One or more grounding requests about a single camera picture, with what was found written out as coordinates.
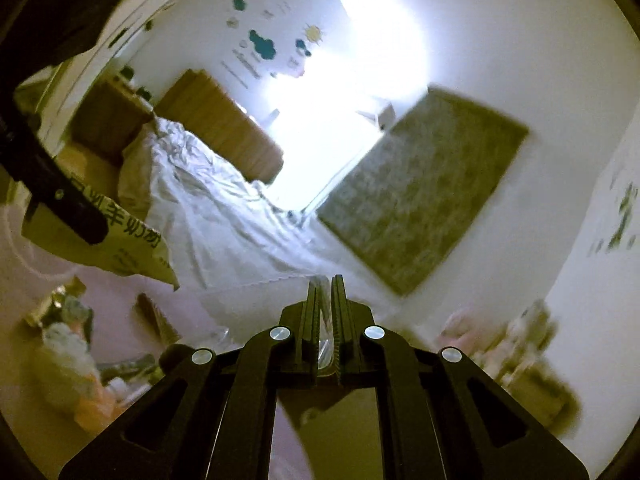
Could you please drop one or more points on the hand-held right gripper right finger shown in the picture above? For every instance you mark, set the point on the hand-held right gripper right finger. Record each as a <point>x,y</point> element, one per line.
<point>340,335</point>

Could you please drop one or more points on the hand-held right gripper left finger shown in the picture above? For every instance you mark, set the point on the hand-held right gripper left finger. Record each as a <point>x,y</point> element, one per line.
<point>312,335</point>

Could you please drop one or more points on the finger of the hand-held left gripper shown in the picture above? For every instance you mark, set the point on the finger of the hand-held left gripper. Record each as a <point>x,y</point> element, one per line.
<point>60,195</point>

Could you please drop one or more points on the clear plastic wrapper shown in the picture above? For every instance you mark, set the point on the clear plastic wrapper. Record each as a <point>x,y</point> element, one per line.
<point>326,347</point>

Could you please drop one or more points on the cream pillow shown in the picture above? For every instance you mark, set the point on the cream pillow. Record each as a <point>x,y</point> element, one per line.
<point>137,175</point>

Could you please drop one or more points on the wooden nightstand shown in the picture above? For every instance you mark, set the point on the wooden nightstand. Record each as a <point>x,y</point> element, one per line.
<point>107,120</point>

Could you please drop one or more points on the golden wrapper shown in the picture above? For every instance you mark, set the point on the golden wrapper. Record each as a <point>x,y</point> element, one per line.
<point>52,302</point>

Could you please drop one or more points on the pink alarm clock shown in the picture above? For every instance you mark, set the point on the pink alarm clock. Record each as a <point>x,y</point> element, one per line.
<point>470,332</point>

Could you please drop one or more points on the white duvet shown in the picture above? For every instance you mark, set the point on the white duvet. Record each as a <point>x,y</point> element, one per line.
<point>225,220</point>

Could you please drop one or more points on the brown wrapper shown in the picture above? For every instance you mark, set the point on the brown wrapper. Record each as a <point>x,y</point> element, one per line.
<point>157,315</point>

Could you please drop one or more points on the crumpled white tissue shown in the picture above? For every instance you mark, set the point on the crumpled white tissue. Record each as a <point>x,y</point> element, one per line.
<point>67,360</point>

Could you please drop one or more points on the wooden headboard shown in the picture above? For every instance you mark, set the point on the wooden headboard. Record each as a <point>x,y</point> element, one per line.
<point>220,120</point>

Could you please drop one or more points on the grey plush toy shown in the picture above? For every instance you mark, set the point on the grey plush toy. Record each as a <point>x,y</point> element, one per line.
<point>532,327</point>

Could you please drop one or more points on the stack of books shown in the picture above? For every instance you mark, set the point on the stack of books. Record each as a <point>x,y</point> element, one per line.
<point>542,395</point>

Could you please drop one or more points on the orange wrapper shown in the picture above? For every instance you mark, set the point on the orange wrapper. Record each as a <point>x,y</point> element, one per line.
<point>100,405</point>

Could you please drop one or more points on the white box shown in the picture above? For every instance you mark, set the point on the white box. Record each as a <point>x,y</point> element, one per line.
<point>377,115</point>

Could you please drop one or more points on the cloud wall stickers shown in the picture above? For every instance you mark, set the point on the cloud wall stickers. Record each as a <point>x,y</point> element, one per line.
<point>260,42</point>

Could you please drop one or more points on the green wall stickers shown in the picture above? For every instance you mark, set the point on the green wall stickers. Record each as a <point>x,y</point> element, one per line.
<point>622,220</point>

